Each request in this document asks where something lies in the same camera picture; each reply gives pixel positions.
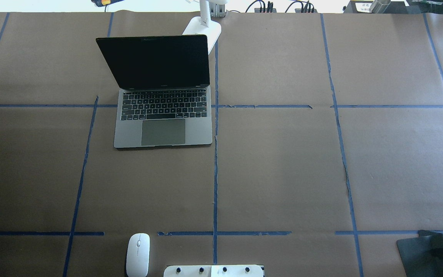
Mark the white computer mouse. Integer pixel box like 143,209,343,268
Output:
125,233,150,277

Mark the grey laptop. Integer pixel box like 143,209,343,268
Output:
96,34,213,149

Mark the white desk lamp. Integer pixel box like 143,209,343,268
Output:
183,0,229,54

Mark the metal cylinder weight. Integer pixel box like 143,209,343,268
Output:
370,0,391,14

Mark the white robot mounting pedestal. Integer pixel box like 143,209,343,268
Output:
163,264,265,277

